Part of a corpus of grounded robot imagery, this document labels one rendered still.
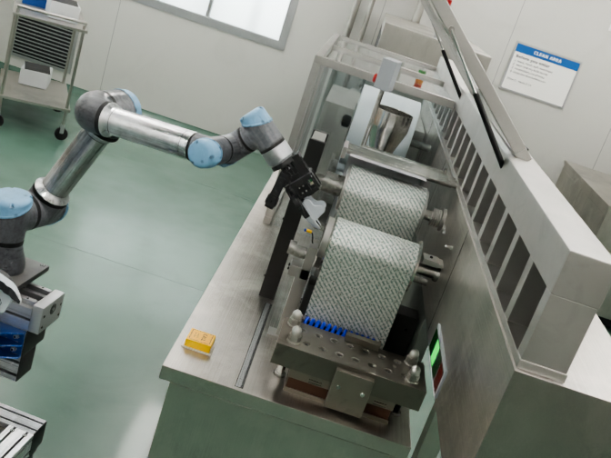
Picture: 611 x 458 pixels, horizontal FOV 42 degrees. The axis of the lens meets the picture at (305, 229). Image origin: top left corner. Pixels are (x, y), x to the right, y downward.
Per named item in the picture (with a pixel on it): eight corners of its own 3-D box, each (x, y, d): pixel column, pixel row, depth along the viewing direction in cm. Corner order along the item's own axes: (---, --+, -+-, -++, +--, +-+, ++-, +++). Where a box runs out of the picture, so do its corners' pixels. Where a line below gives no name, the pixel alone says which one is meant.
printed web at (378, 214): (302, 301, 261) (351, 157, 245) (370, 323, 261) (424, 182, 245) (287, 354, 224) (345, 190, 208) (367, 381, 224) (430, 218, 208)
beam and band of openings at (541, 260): (425, 95, 421) (441, 54, 414) (441, 100, 421) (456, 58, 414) (515, 367, 129) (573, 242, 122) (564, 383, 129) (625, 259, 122)
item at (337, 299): (301, 324, 221) (321, 266, 216) (381, 352, 222) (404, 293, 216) (301, 325, 221) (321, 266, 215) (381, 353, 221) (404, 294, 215)
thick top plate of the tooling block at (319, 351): (277, 335, 218) (284, 316, 217) (415, 381, 219) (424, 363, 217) (269, 362, 203) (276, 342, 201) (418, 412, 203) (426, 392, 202)
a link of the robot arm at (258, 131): (242, 115, 216) (266, 101, 212) (264, 150, 218) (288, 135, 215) (232, 124, 209) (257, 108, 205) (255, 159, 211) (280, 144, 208)
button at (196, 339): (189, 334, 218) (192, 327, 217) (214, 343, 218) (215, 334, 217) (183, 345, 212) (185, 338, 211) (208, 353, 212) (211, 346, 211)
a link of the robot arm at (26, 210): (-27, 231, 232) (-19, 188, 227) (6, 222, 244) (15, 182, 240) (5, 247, 228) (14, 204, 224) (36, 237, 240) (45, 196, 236)
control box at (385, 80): (374, 84, 264) (384, 54, 261) (392, 91, 262) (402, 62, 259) (368, 85, 258) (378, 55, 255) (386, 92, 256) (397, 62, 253)
